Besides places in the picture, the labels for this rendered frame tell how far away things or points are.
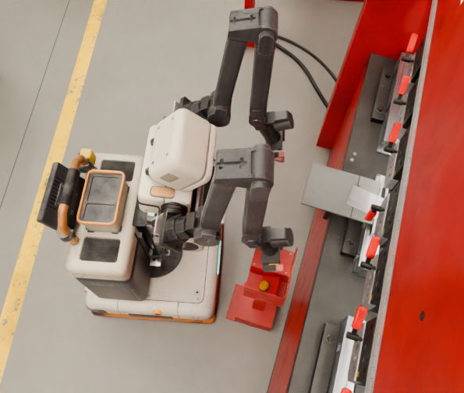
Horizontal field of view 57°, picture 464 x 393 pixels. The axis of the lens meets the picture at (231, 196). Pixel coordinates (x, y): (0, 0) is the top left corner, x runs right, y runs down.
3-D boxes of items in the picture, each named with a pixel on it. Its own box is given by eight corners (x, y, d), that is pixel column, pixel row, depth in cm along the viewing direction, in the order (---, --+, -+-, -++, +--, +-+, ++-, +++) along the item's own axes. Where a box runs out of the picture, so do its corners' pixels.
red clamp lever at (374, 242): (371, 235, 116) (359, 267, 118) (387, 240, 115) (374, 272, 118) (370, 234, 117) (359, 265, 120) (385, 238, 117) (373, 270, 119)
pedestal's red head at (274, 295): (255, 250, 182) (258, 236, 166) (292, 261, 181) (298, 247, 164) (242, 295, 174) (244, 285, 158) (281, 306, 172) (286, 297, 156)
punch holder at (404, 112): (398, 107, 152) (417, 76, 138) (422, 114, 151) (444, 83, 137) (392, 141, 146) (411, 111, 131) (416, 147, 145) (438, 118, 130)
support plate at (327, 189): (312, 163, 163) (312, 162, 162) (380, 182, 160) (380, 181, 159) (300, 203, 156) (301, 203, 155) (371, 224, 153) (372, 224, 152)
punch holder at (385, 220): (380, 203, 136) (399, 179, 121) (406, 211, 135) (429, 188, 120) (372, 246, 130) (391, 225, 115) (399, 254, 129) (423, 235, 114)
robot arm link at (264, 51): (257, 4, 112) (256, 34, 107) (279, 5, 112) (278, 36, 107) (249, 106, 150) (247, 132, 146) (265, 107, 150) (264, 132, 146)
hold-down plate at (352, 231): (355, 186, 172) (356, 183, 169) (367, 190, 171) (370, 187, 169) (339, 254, 160) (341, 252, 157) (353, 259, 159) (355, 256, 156)
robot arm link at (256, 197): (249, 142, 93) (246, 185, 88) (275, 143, 93) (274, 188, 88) (242, 217, 132) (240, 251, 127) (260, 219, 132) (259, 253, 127)
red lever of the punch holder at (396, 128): (394, 121, 132) (383, 151, 135) (407, 125, 132) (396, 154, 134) (393, 121, 134) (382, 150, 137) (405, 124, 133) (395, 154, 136)
